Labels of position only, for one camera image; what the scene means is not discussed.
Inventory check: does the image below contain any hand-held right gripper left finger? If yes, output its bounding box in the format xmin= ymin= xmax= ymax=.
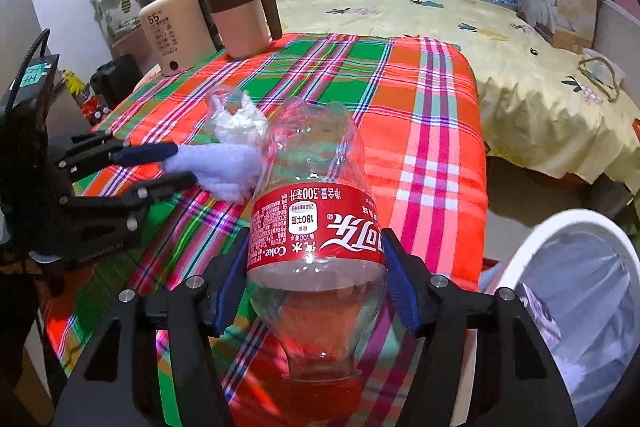
xmin=50 ymin=232 xmax=251 ymax=427

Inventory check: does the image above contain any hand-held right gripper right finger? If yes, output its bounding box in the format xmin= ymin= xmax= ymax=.
xmin=380 ymin=229 xmax=578 ymax=427

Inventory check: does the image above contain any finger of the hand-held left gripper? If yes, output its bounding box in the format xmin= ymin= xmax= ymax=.
xmin=55 ymin=129 xmax=180 ymax=175
xmin=60 ymin=172 xmax=198 ymax=233

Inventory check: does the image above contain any white foam wrap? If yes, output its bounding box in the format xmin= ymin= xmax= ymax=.
xmin=160 ymin=143 xmax=263 ymax=202

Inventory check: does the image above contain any clear plastic cup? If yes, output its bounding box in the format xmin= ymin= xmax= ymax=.
xmin=206 ymin=86 xmax=271 ymax=148

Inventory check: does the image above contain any white tissue wad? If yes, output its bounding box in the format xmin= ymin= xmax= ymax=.
xmin=210 ymin=92 xmax=268 ymax=145

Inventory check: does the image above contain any clear plastic cola bottle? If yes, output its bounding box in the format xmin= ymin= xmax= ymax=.
xmin=245 ymin=99 xmax=390 ymax=383

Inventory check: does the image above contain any white trash bin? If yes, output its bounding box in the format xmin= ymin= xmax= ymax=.
xmin=480 ymin=208 xmax=640 ymax=427

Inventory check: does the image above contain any purple milk carton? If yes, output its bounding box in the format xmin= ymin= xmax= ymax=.
xmin=515 ymin=282 xmax=563 ymax=348

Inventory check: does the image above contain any white foam net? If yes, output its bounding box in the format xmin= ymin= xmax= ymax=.
xmin=552 ymin=354 xmax=588 ymax=390

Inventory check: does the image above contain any black case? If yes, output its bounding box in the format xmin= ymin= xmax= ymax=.
xmin=90 ymin=54 xmax=143 ymax=108

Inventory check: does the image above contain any pink storage box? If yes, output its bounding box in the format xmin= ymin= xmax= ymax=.
xmin=111 ymin=29 xmax=151 ymax=72

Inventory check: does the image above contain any plaid tablecloth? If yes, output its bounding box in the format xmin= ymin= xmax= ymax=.
xmin=40 ymin=33 xmax=488 ymax=427

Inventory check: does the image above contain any grey bin liner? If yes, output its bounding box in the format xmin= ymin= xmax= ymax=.
xmin=510 ymin=227 xmax=636 ymax=427

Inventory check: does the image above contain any yellow printed bedsheet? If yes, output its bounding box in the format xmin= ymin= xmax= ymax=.
xmin=132 ymin=0 xmax=640 ymax=195

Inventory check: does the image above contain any black cable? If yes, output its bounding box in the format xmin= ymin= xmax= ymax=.
xmin=15 ymin=29 xmax=51 ymax=92

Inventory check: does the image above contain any pink mug brown handle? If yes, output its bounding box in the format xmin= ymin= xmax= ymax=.
xmin=202 ymin=0 xmax=283 ymax=60

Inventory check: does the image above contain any olive strap loop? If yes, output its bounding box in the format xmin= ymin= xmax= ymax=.
xmin=577 ymin=56 xmax=621 ymax=102

